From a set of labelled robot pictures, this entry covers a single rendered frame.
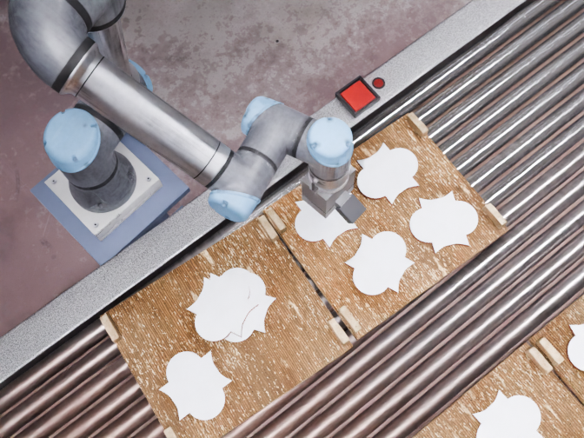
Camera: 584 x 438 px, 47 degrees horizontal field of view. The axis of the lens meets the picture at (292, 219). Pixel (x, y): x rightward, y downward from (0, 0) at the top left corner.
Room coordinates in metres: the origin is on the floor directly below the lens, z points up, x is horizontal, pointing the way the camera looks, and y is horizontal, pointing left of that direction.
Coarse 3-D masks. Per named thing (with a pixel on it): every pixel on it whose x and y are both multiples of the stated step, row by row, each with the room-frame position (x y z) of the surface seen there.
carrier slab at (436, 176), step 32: (352, 160) 0.60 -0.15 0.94; (448, 160) 0.58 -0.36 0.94; (352, 192) 0.52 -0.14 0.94; (416, 192) 0.51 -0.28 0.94; (448, 192) 0.50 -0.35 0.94; (288, 224) 0.46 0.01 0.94; (384, 224) 0.44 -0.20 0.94; (480, 224) 0.42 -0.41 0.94; (320, 256) 0.38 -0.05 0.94; (352, 256) 0.38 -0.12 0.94; (416, 256) 0.36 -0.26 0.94; (448, 256) 0.36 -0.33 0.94; (320, 288) 0.31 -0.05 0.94; (352, 288) 0.31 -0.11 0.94; (416, 288) 0.29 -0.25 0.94; (384, 320) 0.23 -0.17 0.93
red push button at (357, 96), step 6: (354, 84) 0.80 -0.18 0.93; (360, 84) 0.79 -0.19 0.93; (348, 90) 0.78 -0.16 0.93; (354, 90) 0.78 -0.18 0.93; (360, 90) 0.78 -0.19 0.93; (366, 90) 0.78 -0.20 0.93; (342, 96) 0.77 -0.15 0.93; (348, 96) 0.76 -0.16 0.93; (354, 96) 0.76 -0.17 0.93; (360, 96) 0.76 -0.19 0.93; (366, 96) 0.76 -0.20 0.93; (372, 96) 0.76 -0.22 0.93; (348, 102) 0.75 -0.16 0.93; (354, 102) 0.75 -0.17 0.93; (360, 102) 0.75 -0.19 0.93; (366, 102) 0.75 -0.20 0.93; (354, 108) 0.73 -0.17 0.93; (360, 108) 0.73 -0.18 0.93
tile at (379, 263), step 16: (368, 240) 0.41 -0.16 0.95; (384, 240) 0.40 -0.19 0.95; (400, 240) 0.40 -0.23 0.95; (368, 256) 0.37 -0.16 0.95; (384, 256) 0.37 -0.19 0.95; (400, 256) 0.36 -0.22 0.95; (368, 272) 0.34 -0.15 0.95; (384, 272) 0.33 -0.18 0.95; (400, 272) 0.33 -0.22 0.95; (368, 288) 0.30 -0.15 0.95; (384, 288) 0.30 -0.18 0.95
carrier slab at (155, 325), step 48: (240, 240) 0.44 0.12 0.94; (144, 288) 0.35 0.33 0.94; (192, 288) 0.34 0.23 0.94; (288, 288) 0.32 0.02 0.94; (144, 336) 0.25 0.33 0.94; (192, 336) 0.24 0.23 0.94; (288, 336) 0.22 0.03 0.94; (144, 384) 0.15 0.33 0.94; (240, 384) 0.13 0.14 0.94; (288, 384) 0.12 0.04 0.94; (192, 432) 0.05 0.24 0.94
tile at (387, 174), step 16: (384, 144) 0.63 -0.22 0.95; (368, 160) 0.59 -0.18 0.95; (384, 160) 0.59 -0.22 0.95; (400, 160) 0.58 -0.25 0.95; (416, 160) 0.58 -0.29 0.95; (368, 176) 0.55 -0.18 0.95; (384, 176) 0.55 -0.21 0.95; (400, 176) 0.54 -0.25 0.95; (368, 192) 0.51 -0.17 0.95; (384, 192) 0.51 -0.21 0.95; (400, 192) 0.51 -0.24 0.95
